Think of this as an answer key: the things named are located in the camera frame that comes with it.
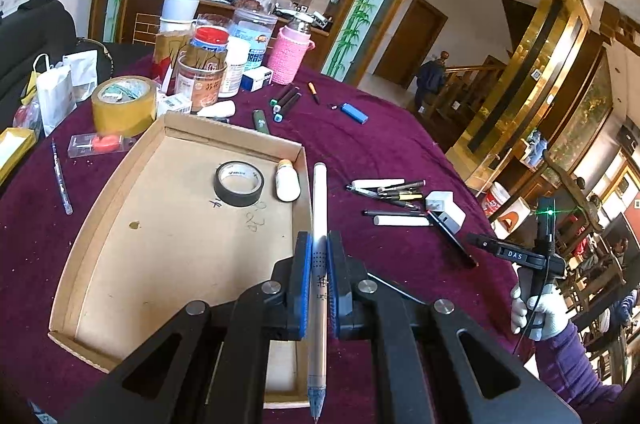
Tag black flat bar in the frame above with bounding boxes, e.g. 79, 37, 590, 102
429, 211, 479, 267

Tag red blue lid jar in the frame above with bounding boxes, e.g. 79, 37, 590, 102
191, 25, 231, 55

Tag person's right forearm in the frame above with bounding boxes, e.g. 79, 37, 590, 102
536, 321, 626, 412

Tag white medicine bottle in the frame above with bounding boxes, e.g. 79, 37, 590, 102
219, 36, 251, 99

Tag white pen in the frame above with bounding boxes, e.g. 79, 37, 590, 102
306, 162, 331, 423

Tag clear jar blue label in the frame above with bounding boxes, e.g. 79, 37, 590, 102
228, 6, 279, 73

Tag clear case red tool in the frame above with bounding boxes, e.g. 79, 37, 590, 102
67, 132, 139, 159

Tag pink knit sleeve bottle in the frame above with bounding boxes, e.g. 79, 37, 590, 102
266, 11, 316, 86

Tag white paper bag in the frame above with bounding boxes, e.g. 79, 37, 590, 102
33, 53, 79, 138

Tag yellow box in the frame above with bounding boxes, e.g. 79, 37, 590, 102
0, 127, 39, 186

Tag wooden door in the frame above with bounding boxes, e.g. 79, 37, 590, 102
372, 0, 449, 91

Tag bundle of black pens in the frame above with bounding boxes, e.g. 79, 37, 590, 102
376, 179, 427, 211

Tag white barcode box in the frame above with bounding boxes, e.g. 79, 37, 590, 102
155, 92, 194, 118

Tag brown paper box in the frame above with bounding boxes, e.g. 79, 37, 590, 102
153, 31, 194, 96

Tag white tube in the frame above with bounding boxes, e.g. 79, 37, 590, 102
351, 177, 406, 191

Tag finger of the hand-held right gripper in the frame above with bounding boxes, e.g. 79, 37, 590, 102
467, 232, 502, 252

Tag blue pen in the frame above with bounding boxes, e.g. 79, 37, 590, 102
51, 137, 74, 216

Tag yellow tape roll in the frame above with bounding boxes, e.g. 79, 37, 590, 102
91, 76, 157, 139

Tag thin black pen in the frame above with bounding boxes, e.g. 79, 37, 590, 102
362, 208, 431, 219

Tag person's right hand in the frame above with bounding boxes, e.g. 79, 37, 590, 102
510, 283, 570, 341

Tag white blue small box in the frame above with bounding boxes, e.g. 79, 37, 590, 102
240, 66, 274, 93

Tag red white bucket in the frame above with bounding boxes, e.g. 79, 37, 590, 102
482, 181, 511, 218

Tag white pouch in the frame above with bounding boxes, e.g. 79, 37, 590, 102
62, 51, 99, 103

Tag black tape roll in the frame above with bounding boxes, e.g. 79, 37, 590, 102
214, 160, 265, 208

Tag glass jar with sticks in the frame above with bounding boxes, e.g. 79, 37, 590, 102
175, 49, 229, 115

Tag white oval case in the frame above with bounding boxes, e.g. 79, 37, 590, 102
197, 100, 236, 119

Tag small white bottle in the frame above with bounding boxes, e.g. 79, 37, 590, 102
274, 159, 301, 203

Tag cardboard tray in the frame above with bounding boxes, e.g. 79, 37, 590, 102
48, 111, 314, 410

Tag white enamel cup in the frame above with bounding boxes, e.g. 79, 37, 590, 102
159, 0, 200, 33

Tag white stick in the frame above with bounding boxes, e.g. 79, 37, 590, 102
373, 214, 432, 228

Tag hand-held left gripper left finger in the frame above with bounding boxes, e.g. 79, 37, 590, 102
60, 231, 314, 424

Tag blue lighter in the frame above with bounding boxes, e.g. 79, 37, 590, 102
340, 103, 370, 124

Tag white charger cube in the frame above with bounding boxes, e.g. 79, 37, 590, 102
425, 190, 467, 234

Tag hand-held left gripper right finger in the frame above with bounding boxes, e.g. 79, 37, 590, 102
327, 231, 581, 424

